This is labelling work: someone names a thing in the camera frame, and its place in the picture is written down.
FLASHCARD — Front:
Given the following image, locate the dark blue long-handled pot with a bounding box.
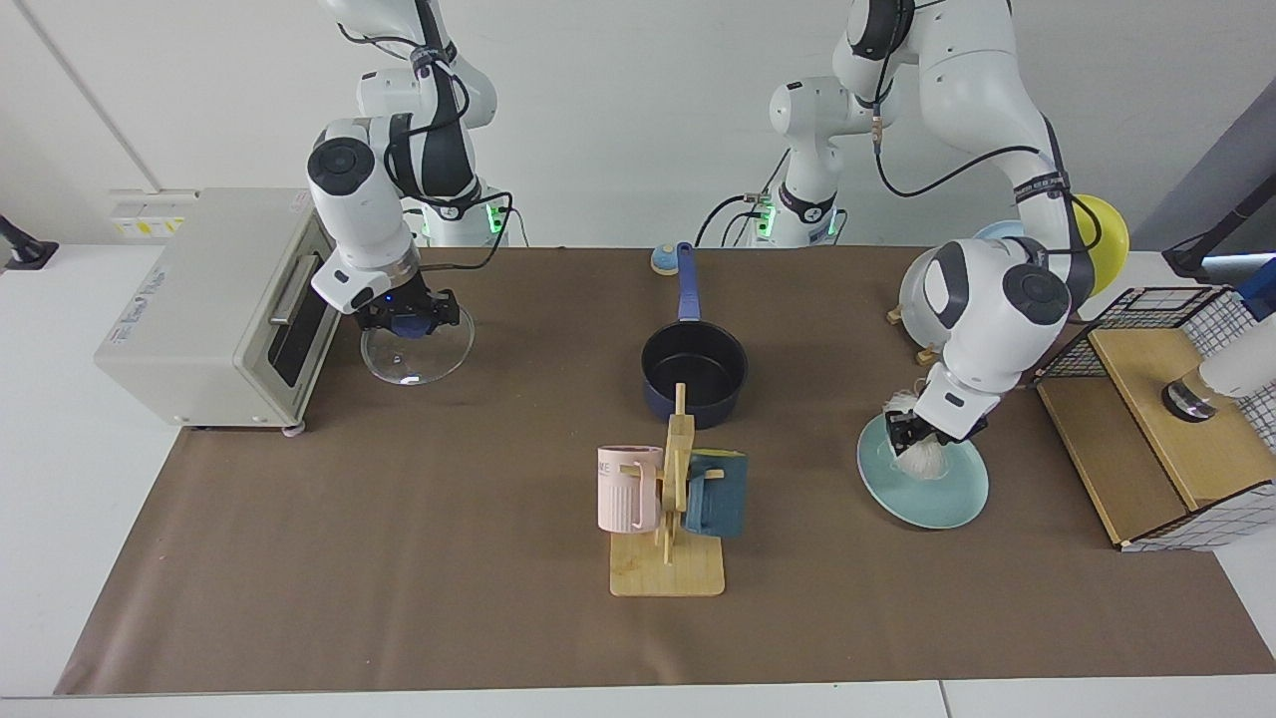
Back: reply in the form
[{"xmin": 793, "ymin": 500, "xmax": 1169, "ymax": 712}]
[{"xmin": 641, "ymin": 241, "xmax": 750, "ymax": 431}]

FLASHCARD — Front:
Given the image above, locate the white plate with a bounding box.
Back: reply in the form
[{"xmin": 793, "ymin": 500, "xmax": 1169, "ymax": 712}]
[{"xmin": 899, "ymin": 249, "xmax": 944, "ymax": 350}]

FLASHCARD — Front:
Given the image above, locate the wire basket with wooden floor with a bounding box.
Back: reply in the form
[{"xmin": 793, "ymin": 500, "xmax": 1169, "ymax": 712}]
[{"xmin": 1034, "ymin": 286, "xmax": 1276, "ymax": 552}]

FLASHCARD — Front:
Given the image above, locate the brown table cloth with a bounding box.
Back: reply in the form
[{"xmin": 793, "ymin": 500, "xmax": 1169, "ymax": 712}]
[{"xmin": 55, "ymin": 246, "xmax": 1276, "ymax": 696}]

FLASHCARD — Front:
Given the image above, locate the black clamp mount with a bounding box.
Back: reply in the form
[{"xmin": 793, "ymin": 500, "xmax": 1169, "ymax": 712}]
[{"xmin": 0, "ymin": 214, "xmax": 59, "ymax": 272}]

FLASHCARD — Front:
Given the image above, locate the pale toaster oven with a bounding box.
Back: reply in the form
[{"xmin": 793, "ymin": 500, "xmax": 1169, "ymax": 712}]
[{"xmin": 95, "ymin": 187, "xmax": 360, "ymax": 438}]

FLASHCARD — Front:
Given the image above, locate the black base cable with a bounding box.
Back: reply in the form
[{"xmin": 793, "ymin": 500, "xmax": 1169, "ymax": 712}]
[{"xmin": 695, "ymin": 150, "xmax": 791, "ymax": 248}]

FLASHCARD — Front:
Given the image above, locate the wooden cup stand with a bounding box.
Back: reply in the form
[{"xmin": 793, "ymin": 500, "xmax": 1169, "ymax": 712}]
[{"xmin": 609, "ymin": 383, "xmax": 726, "ymax": 598}]

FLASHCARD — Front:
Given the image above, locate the glass lid with blue knob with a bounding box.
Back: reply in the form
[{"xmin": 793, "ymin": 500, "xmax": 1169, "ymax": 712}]
[{"xmin": 360, "ymin": 299, "xmax": 476, "ymax": 387}]

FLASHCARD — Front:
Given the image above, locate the blue block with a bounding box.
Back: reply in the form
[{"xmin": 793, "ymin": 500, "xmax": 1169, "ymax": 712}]
[{"xmin": 1236, "ymin": 257, "xmax": 1276, "ymax": 322}]

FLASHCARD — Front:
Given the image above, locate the white cylinder with dark cap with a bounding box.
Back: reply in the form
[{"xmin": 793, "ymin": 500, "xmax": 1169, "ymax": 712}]
[{"xmin": 1161, "ymin": 319, "xmax": 1276, "ymax": 422}]

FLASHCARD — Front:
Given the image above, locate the white wall socket strip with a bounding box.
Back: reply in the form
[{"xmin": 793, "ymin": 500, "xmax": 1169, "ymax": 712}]
[{"xmin": 108, "ymin": 189, "xmax": 195, "ymax": 240}]

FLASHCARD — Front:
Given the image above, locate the teal plate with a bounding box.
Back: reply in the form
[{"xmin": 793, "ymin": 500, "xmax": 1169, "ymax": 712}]
[{"xmin": 857, "ymin": 414, "xmax": 990, "ymax": 531}]

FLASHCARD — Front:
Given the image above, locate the dark teal cup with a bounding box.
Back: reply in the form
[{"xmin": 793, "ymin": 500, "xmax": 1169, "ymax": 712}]
[{"xmin": 684, "ymin": 450, "xmax": 749, "ymax": 539}]

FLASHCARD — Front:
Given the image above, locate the white vermicelli bundle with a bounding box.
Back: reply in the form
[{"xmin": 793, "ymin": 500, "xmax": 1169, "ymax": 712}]
[{"xmin": 882, "ymin": 391, "xmax": 953, "ymax": 482}]

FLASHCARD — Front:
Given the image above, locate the pink ribbed cup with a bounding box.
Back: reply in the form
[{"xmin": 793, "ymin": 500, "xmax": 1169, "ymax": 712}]
[{"xmin": 597, "ymin": 445, "xmax": 666, "ymax": 534}]

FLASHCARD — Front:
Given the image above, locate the yellow plate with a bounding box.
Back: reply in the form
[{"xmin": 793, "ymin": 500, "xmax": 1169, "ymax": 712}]
[{"xmin": 1072, "ymin": 193, "xmax": 1130, "ymax": 298}]

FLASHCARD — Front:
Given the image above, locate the wooden plate rack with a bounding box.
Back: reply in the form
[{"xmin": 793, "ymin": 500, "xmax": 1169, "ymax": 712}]
[{"xmin": 887, "ymin": 304, "xmax": 948, "ymax": 366}]

